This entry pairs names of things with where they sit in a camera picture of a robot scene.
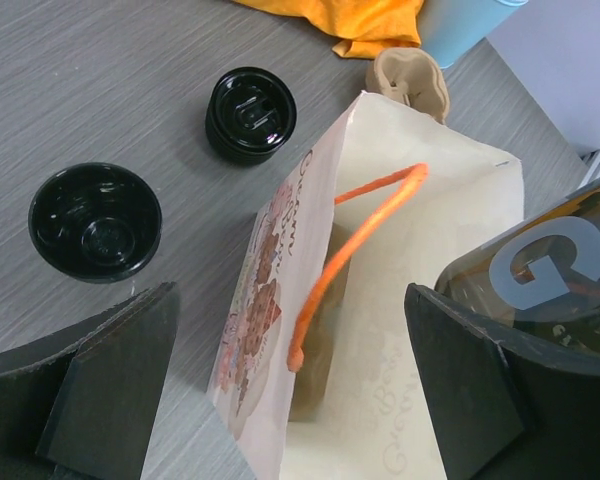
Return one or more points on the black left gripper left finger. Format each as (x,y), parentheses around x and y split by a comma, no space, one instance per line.
(81,402)

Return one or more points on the orange Mickey Mouse pillow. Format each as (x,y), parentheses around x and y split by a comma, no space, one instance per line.
(363,28)

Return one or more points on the translucent single black cup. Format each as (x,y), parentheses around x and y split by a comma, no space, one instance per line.
(541,277)

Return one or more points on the printed paper takeout bag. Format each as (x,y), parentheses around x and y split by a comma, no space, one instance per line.
(357,409)

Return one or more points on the black coffee cup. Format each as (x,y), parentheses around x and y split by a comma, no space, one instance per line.
(96,222)
(250,115)

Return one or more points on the blue straw holder cup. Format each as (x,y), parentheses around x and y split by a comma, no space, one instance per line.
(450,28)

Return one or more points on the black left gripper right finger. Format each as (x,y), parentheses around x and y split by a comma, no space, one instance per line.
(503,404)

